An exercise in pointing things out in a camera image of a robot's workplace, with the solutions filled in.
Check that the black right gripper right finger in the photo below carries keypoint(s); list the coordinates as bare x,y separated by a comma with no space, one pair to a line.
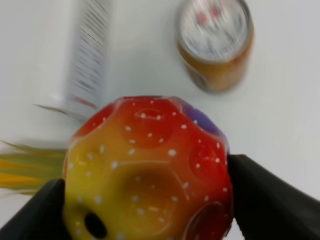
268,208

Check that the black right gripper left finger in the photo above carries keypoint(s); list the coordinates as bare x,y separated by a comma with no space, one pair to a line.
41,218

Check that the white rectangular box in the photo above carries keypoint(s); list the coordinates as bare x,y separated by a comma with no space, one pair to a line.
78,51

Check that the toy corn cob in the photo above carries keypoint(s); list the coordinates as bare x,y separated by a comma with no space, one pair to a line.
36,152

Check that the gold Red Bull can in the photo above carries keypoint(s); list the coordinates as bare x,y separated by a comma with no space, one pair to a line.
214,39

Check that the red yellow dimpled ball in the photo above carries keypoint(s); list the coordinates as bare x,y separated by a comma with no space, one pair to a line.
148,168

